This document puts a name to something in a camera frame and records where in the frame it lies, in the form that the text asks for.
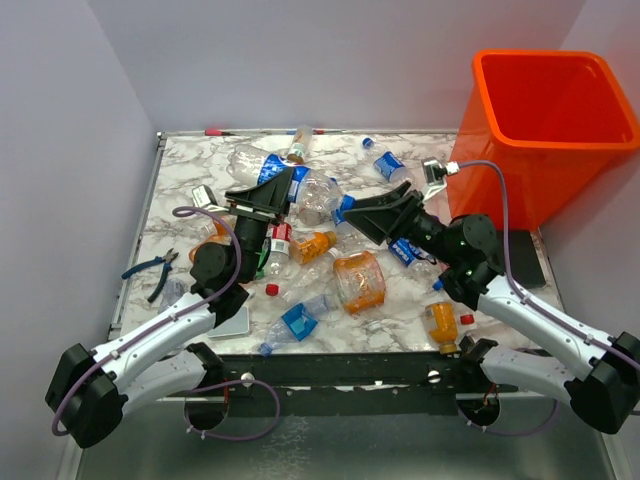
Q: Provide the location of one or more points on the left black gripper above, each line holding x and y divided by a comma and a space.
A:
273, 194

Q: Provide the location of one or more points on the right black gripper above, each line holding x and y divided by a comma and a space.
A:
379, 216

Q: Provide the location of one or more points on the large Pepsi bottle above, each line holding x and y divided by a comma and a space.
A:
309, 189

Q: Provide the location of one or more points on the large crushed orange bottle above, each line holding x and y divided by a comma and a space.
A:
360, 282

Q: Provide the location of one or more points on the crushed blue label water bottle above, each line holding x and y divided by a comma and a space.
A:
297, 323

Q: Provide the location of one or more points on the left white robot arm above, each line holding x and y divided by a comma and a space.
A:
92, 390

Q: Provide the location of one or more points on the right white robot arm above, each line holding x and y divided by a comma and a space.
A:
593, 372

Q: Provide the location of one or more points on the orange plastic bin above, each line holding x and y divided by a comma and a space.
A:
539, 126

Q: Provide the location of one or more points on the blue Pepsi bottle centre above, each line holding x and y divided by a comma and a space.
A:
342, 228

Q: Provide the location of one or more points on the red label clear bottle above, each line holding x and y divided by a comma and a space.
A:
279, 249

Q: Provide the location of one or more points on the red cap clear bottle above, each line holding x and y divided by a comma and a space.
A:
311, 215

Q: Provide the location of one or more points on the far blue label bottle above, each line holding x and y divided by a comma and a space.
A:
386, 163

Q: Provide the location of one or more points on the green cap tea bottle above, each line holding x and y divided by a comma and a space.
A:
299, 148

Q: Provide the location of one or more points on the orange juice bottle centre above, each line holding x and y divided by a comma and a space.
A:
308, 246

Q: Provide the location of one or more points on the orange juice bottle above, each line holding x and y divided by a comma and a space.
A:
308, 246
440, 322

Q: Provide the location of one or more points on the orange label crushed bottle left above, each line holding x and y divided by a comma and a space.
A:
209, 232

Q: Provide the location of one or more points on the blue red pen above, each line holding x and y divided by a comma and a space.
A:
319, 131

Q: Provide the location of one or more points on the red marker pen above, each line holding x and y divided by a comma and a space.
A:
217, 133

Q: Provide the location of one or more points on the clear crushed bottle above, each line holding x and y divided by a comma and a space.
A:
308, 277

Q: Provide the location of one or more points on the orange juice bottle front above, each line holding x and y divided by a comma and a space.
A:
440, 322

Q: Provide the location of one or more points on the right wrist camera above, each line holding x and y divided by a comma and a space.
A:
435, 178

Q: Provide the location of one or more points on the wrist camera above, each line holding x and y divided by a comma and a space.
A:
203, 197
435, 178

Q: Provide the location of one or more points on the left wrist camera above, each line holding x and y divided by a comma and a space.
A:
203, 197

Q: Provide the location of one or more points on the black base frame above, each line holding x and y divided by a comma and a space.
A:
337, 385

